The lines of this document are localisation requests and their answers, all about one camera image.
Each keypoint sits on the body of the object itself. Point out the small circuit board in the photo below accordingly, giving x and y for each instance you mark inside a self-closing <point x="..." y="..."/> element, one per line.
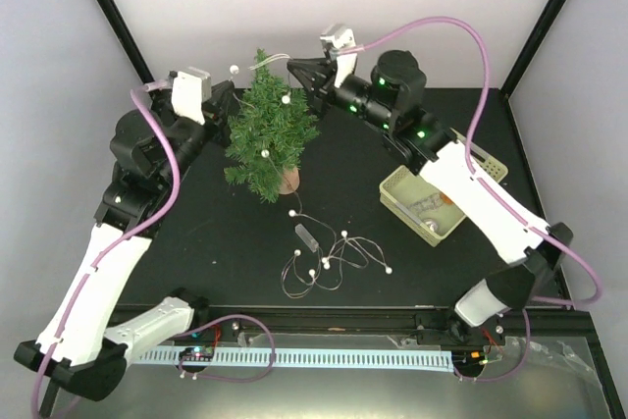
<point x="197" y="354"/>

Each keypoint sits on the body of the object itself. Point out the light blue slotted cable duct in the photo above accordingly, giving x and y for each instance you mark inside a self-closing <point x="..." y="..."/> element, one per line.
<point x="320" y="358"/>

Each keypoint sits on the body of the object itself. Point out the black aluminium rail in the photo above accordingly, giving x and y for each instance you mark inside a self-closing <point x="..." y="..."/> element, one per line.
<point x="427" y="326"/>

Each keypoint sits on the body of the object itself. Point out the small green christmas tree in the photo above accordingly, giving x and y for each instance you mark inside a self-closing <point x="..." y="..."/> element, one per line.
<point x="269" y="132"/>

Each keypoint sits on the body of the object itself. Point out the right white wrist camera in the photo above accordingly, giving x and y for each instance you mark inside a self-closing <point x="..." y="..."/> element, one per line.
<point x="336" y="40"/>

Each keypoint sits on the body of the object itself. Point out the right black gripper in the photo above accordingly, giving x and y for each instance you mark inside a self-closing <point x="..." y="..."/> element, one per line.
<point x="317" y="76"/>

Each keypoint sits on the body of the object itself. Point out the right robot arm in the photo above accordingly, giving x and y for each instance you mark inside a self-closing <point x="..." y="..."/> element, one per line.
<point x="391" y="101"/>

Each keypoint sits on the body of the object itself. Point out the green plastic basket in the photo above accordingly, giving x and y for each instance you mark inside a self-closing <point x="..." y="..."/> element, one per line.
<point x="432" y="198"/>

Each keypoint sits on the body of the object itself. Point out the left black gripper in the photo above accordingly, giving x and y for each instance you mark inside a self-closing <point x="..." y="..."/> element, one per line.
<point x="215" y="109"/>

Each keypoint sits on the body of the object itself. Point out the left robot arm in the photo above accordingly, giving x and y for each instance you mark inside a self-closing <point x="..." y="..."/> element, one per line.
<point x="154" y="145"/>

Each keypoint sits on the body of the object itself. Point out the clear battery box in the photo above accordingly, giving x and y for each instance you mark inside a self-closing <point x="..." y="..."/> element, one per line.
<point x="306" y="237"/>

